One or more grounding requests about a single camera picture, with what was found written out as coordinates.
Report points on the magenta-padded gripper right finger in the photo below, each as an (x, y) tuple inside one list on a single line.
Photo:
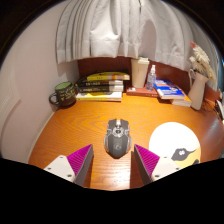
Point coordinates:
[(165, 165)]

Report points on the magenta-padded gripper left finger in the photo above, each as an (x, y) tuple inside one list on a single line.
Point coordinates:
[(60, 166)]

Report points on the white pleated curtain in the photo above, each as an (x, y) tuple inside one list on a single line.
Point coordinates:
[(126, 26)]

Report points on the yellow and white book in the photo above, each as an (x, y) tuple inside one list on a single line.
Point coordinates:
[(98, 96)]

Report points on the grey computer mouse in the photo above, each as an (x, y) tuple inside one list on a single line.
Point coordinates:
[(117, 141)]

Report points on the black book with white pages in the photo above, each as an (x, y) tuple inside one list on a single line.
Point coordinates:
[(100, 88)]

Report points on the white flower bouquet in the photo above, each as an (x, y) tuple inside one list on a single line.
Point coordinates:
[(202, 61)]

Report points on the white pitcher vase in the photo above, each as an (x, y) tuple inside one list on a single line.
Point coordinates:
[(197, 91)]

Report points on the blue book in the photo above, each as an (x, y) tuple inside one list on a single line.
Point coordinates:
[(169, 89)]

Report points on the yellow and black book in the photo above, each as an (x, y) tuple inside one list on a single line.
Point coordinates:
[(106, 76)]

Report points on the red book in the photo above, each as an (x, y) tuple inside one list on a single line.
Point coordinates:
[(140, 91)]

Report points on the cream tumbler bottle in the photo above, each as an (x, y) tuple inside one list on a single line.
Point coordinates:
[(139, 73)]

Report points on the clear spray bottle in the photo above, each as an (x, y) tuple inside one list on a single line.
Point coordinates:
[(151, 80)]

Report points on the orange book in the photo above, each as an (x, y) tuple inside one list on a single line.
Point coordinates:
[(182, 101)]

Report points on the dark mug with green rim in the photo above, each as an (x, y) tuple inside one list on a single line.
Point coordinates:
[(65, 94)]

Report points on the thin black book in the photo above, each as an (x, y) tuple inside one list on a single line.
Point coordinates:
[(100, 83)]

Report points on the white angled device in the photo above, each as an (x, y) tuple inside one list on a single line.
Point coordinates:
[(220, 108)]

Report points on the round white cartoon mouse pad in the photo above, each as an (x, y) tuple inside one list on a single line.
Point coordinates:
[(171, 138)]

